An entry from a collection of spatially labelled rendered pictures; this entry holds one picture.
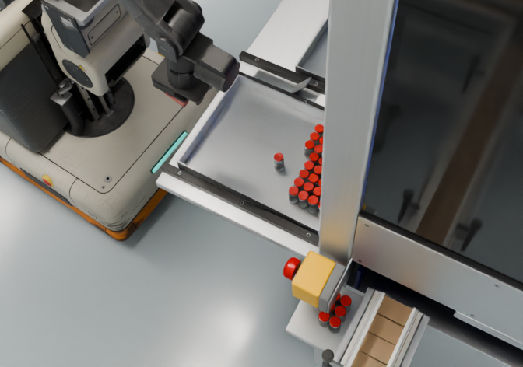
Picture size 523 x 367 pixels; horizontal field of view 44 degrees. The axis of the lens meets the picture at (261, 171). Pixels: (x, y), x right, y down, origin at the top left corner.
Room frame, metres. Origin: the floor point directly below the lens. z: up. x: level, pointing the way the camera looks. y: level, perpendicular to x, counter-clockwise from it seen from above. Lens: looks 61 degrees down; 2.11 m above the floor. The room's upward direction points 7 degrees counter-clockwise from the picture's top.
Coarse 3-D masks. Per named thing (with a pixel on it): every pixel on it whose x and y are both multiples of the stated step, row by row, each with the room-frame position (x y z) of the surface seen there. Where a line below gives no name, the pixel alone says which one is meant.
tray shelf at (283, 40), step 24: (288, 0) 1.15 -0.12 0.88; (312, 0) 1.14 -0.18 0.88; (288, 24) 1.07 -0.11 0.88; (312, 24) 1.06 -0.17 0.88; (264, 48) 1.00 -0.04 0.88; (288, 48) 0.99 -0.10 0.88; (216, 96) 0.88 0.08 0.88; (312, 96) 0.85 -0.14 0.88; (192, 192) 0.64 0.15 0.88; (240, 216) 0.57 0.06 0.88; (288, 240) 0.50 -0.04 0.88
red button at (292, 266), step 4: (288, 260) 0.41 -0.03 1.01; (292, 260) 0.41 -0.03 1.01; (296, 260) 0.41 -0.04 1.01; (300, 260) 0.41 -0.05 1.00; (288, 264) 0.40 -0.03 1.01; (292, 264) 0.40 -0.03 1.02; (296, 264) 0.40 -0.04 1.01; (284, 268) 0.40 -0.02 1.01; (288, 268) 0.39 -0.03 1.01; (292, 268) 0.39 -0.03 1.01; (296, 268) 0.39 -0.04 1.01; (284, 272) 0.39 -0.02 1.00; (288, 272) 0.39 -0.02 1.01; (292, 272) 0.39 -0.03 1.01; (296, 272) 0.39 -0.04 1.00; (284, 276) 0.39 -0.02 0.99; (288, 276) 0.38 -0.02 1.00; (292, 276) 0.38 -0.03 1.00
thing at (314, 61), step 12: (324, 24) 1.02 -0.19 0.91; (324, 36) 1.02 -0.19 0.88; (312, 48) 0.97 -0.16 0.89; (324, 48) 0.98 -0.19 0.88; (300, 60) 0.93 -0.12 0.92; (312, 60) 0.95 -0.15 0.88; (324, 60) 0.94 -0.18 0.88; (300, 72) 0.90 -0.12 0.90; (312, 72) 0.89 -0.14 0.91; (324, 72) 0.91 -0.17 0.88
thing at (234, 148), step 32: (224, 96) 0.85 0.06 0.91; (256, 96) 0.86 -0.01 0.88; (288, 96) 0.83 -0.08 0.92; (224, 128) 0.79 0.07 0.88; (256, 128) 0.78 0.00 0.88; (288, 128) 0.77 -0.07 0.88; (192, 160) 0.72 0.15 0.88; (224, 160) 0.71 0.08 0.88; (256, 160) 0.70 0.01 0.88; (288, 160) 0.69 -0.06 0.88; (256, 192) 0.62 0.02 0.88; (288, 192) 0.61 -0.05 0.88
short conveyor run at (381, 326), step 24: (360, 312) 0.32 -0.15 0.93; (384, 312) 0.32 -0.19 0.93; (408, 312) 0.31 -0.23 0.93; (360, 336) 0.27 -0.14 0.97; (384, 336) 0.27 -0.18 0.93; (408, 336) 0.27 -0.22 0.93; (336, 360) 0.24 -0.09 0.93; (360, 360) 0.24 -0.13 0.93; (384, 360) 0.23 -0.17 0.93; (408, 360) 0.22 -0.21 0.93
